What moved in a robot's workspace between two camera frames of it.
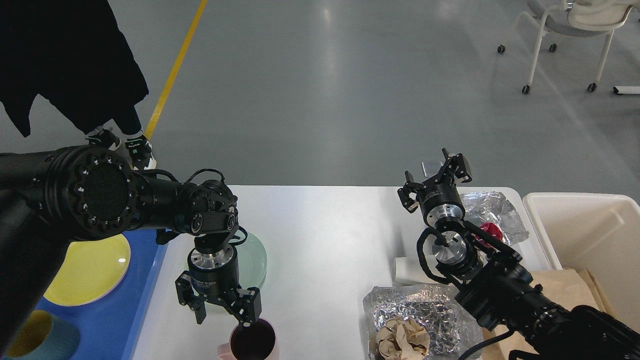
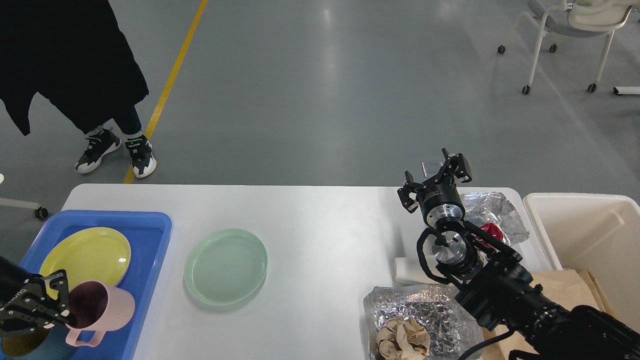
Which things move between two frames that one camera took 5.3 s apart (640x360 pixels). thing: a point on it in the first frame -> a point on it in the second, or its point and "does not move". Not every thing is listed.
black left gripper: x=215 y=273 -> x=19 y=291
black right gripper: x=439 y=198 does not move
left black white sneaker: x=105 y=137 does not move
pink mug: x=256 y=342 -> x=97 y=307
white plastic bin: x=599 y=233 does not move
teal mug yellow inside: x=44 y=336 does not move
